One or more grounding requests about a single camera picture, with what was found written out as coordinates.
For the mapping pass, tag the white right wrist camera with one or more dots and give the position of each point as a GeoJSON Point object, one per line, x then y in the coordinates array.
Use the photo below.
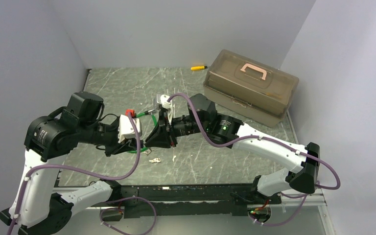
{"type": "Point", "coordinates": [161, 101]}

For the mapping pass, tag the yellow screwdriver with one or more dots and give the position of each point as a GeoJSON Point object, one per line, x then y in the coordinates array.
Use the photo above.
{"type": "Point", "coordinates": [198, 68]}

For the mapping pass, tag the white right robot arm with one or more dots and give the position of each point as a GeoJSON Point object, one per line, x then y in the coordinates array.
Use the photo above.
{"type": "Point", "coordinates": [300, 163]}

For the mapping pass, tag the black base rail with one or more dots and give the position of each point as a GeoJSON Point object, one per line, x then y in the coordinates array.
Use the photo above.
{"type": "Point", "coordinates": [198, 199]}

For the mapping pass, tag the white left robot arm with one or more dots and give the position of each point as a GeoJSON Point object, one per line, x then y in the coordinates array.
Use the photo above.
{"type": "Point", "coordinates": [37, 209]}

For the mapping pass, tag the translucent brown toolbox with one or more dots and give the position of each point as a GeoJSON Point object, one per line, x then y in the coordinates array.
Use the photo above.
{"type": "Point", "coordinates": [252, 89]}

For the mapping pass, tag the silver key bunch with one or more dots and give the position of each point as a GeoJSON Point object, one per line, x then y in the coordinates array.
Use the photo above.
{"type": "Point", "coordinates": [155, 160]}

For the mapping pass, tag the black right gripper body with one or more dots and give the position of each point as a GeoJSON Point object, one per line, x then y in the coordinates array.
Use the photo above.
{"type": "Point", "coordinates": [184, 125]}

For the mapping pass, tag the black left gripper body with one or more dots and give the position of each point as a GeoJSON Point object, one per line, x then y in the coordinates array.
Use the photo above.
{"type": "Point", "coordinates": [107, 137]}

